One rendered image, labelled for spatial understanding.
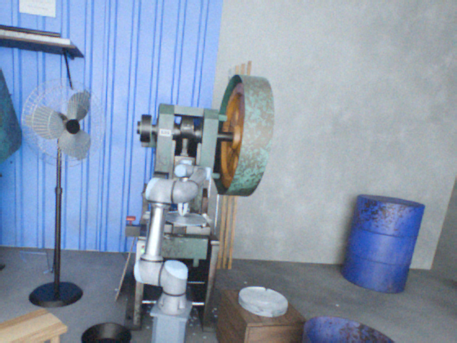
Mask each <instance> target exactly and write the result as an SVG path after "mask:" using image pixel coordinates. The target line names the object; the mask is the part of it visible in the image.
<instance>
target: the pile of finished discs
mask: <svg viewBox="0 0 457 343"><path fill-rule="evenodd" d="M265 290H266V289H264V288H262V287H244V288H243V289H242V290H241V291H240V293H239V297H238V301H239V304H240V305H241V306H242V307H243V308H244V309H246V310H248V311H250V312H251V313H255V314H259V315H263V316H270V317H273V316H280V315H283V314H284V313H285V312H286V308H287V300H286V298H285V297H284V296H282V295H281V294H279V293H277V292H275V291H272V290H269V289H268V290H267V291H265Z"/></svg>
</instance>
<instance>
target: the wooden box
mask: <svg viewBox="0 0 457 343"><path fill-rule="evenodd" d="M240 291H241V289H223V291H222V297H221V303H220V315H219V322H218V327H217V335H216V338H217V340H218V342H219V343H302V340H303V334H304V324H305V323H306V322H307V321H308V320H307V319H306V318H305V317H304V316H303V315H302V314H301V313H300V312H299V311H298V310H297V309H296V308H295V307H294V306H292V305H291V304H289V303H288V302H287V308H286V312H285V313H284V314H283V315H280V316H273V317H270V316H263V315H259V314H255V313H251V312H250V311H248V310H246V309H244V308H243V307H242V306H241V305H240V304H239V301H238V297H239V293H240Z"/></svg>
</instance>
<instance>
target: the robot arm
mask: <svg viewBox="0 0 457 343"><path fill-rule="evenodd" d="M211 170H212V168H210V167H202V166H195V165H192V161H191V160H185V159H182V160H181V161H180V164H178V165H177V166H176V167H175V174H176V175H177V176H178V177H179V179H178V180H179V181H177V180H165V179H162V178H160V179H158V178H154V179H152V180H151V181H150V182H149V184H148V187H147V190H146V198H147V199H148V200H149V205H150V206H151V210H150V216H149V226H148V232H147V238H146V244H145V249H144V254H142V255H141V256H140V258H139V259H137V260H136V262H135V268H134V275H135V279H136V280H137V281H138V282H141V283H148V284H152V285H157V286H162V287H163V291H162V294H161V297H160V300H159V302H158V308H159V309H160V310H161V311H162V312H163V313H166V314H182V313H184V312H185V311H186V310H187V306H188V304H187V301H186V295H185V289H186V282H187V277H188V275H187V272H188V270H187V267H186V266H185V265H184V264H182V263H180V262H178V261H167V262H166V263H165V264H164V263H162V262H163V259H162V257H161V252H162V240H163V235H164V229H165V224H166V213H167V209H168V208H169V207H170V206H171V203H176V205H177V207H178V210H179V213H180V215H181V216H182V215H183V214H185V212H186V211H187V209H188V207H189V204H190V200H191V199H193V198H194V197H195V196H196V195H197V193H198V191H199V187H200V186H201V184H202V182H203V181H204V180H209V179H210V178H211ZM182 203H184V205H183V207H184V209H183V212H182V209H181V208H182Z"/></svg>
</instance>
